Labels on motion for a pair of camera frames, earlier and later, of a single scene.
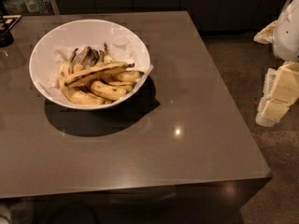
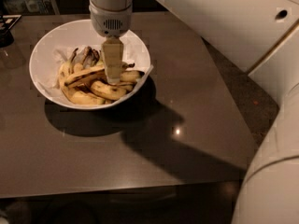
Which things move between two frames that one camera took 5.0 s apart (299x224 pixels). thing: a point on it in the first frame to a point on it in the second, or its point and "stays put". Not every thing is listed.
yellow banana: [95, 70] stays put
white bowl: [91, 63] stays put
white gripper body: [288, 35] to [109, 22]
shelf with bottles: [27, 0] stays put
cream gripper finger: [280, 91] to [112, 49]
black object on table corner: [7, 21] stays put
